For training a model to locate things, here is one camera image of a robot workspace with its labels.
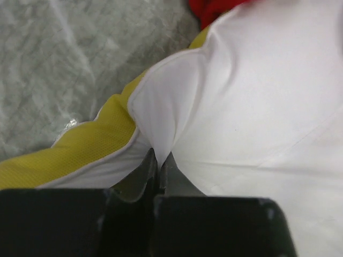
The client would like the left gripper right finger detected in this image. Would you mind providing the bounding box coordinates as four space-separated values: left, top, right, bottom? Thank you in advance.
155 155 297 256

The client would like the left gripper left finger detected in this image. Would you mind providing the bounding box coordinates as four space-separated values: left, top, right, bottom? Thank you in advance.
1 150 158 256

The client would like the white pillow yellow edge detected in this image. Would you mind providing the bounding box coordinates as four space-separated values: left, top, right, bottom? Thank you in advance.
1 1 342 256

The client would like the red pillowcase grey print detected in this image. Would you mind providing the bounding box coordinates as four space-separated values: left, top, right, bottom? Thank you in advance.
188 0 251 30

